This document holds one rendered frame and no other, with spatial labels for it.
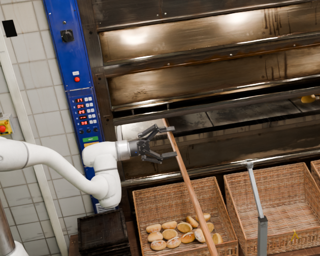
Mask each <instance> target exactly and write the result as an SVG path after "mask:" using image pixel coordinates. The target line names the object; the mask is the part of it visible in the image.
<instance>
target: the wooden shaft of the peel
mask: <svg viewBox="0 0 320 256"><path fill-rule="evenodd" d="M162 120H163V123H164V125H165V126H166V127H170V126H169V123H168V120H167V118H163V119H162ZM167 134H168V137H169V139H170V142H171V145H172V148H173V151H176V152H177V155H178V156H176V159H177V162H178V165H179V168H180V171H181V174H182V176H183V179H184V182H185V185H186V188H187V191H188V193H189V196H190V199H191V202H192V204H193V207H194V210H195V213H196V215H197V218H198V221H199V224H200V227H201V230H202V232H203V235H204V238H205V241H206V244H207V246H208V249H209V252H210V255H211V256H219V255H218V253H217V250H216V247H215V245H214V242H213V239H212V237H211V234H210V232H209V229H208V226H207V224H206V221H205V218H204V216H203V213H202V210H201V207H200V205H199V202H198V199H197V197H196V194H195V191H194V189H193V186H192V184H191V181H190V179H189V176H188V173H187V171H186V168H185V165H184V163H183V160H182V157H181V155H180V152H179V149H178V147H177V144H176V142H175V139H174V136H173V134H172V131H170V132H167Z"/></svg>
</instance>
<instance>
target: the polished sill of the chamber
mask: <svg viewBox="0 0 320 256"><path fill-rule="evenodd" d="M318 119H320V109H319V110H313V111H306V112H300V113H294V114H288V115H282V116H275V117H269V118H262V119H256V120H250V121H244V122H238V123H231V124H225V125H219V126H212V127H206V128H202V129H196V130H190V131H183V132H177V133H172V134H173V136H174V139H175V142H176V143H177V142H183V141H190V140H196V139H202V138H209V137H215V136H221V135H227V134H233V133H239V132H245V131H252V130H258V129H264V128H268V127H274V126H281V125H287V124H293V123H299V122H306V121H312V120H318ZM170 143H171V142H170V139H169V137H168V134H164V135H158V136H154V137H153V138H152V139H151V140H150V142H149V147H152V146H159V145H165V144H170Z"/></svg>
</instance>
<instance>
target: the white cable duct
mask: <svg viewBox="0 0 320 256"><path fill-rule="evenodd" d="M0 61H1V65H2V68H3V71H4V75H5V78H6V81H7V84H8V87H9V90H10V94H11V97H12V100H13V103H14V106H15V110H16V113H17V116H18V119H19V122H20V125H21V129H22V132H23V135H24V138H25V141H26V143H30V144H35V145H36V143H35V139H34V136H33V133H32V130H31V127H30V124H29V120H28V116H27V113H26V110H25V106H24V103H23V100H22V97H21V93H20V90H19V87H18V83H17V80H16V77H15V73H14V70H13V67H12V63H11V60H10V57H9V53H8V50H7V47H6V44H5V40H4V36H3V33H2V30H1V26H0ZM33 167H34V170H35V173H36V176H37V179H38V182H39V186H40V189H41V192H42V195H43V198H44V201H45V205H46V208H47V211H48V214H49V217H50V220H51V224H52V227H53V230H54V233H55V236H56V239H57V243H58V246H59V249H60V253H61V256H69V252H68V249H67V245H66V242H65V239H64V236H63V233H62V229H61V226H60V223H59V219H58V216H57V213H56V209H55V206H54V202H53V199H52V196H51V192H50V189H49V186H48V182H47V179H46V176H45V173H44V169H43V166H42V164H40V165H35V166H33Z"/></svg>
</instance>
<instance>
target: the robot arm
mask: <svg viewBox="0 0 320 256"><path fill-rule="evenodd" d="M174 130H175V128H174V126H170V127H166V126H161V127H158V126H157V124H156V123H155V124H154V125H152V126H151V127H149V128H148V129H146V130H145V131H143V132H141V133H138V138H139V140H131V141H129V142H127V140H122V141H116V142H100V143H96V144H92V145H89V146H87V147H85V148H84V149H83V151H82V159H83V163H84V165H86V166H88V167H93V168H94V172H95V176H94V177H93V178H92V179H91V181H89V180H88V179H86V178H85V177H84V176H83V175H82V174H81V173H80V172H79V171H77V170H76V169H75V168H74V167H73V166H72V165H71V164H70V163H69V162H68V161H67V160H66V159H65V158H64V157H62V156H61V155H60V154H59V153H57V152H56V151H54V150H52V149H50V148H47V147H44V146H39V145H35V144H30V143H26V142H22V141H15V140H9V139H6V138H4V137H0V172H10V171H15V170H21V169H24V168H27V167H31V166H35V165H40V164H43V165H47V166H49V167H50V168H52V169H53V170H54V171H56V172H57V173H58V174H59V175H61V176H62V177H63V178H64V179H65V180H67V181H68V182H69V183H70V184H72V185H73V186H74V187H76V188H77V189H79V190H80V191H82V192H83V193H86V194H89V195H92V196H93V197H94V198H96V199H98V201H99V203H100V205H101V206H102V207H103V208H105V209H109V208H113V207H116V206H117V205H118V204H119V203H120V200H121V183H120V178H119V174H118V170H117V161H123V160H127V159H130V156H131V157H135V156H139V155H141V159H142V161H150V162H154V163H158V164H162V161H163V160H164V159H169V158H170V157H174V156H178V155H177V152H176V151H174V152H169V153H163V154H162V155H160V154H157V153H155V152H153V151H151V150H150V147H149V142H150V140H151V139H152V138H153V137H154V136H155V135H156V134H157V133H158V132H159V133H164V132H170V131H174ZM149 133H150V134H149ZM147 134H149V135H148V137H146V138H145V139H142V138H143V137H144V136H146V135H147ZM145 154H148V155H152V156H154V157H150V156H146V155H145ZM0 256H28V254H27V252H26V251H25V249H24V247H23V246H22V244H21V243H19V242H17V241H14V238H13V235H12V232H11V229H10V226H9V223H8V220H7V217H6V214H5V210H4V207H3V204H2V201H1V198H0Z"/></svg>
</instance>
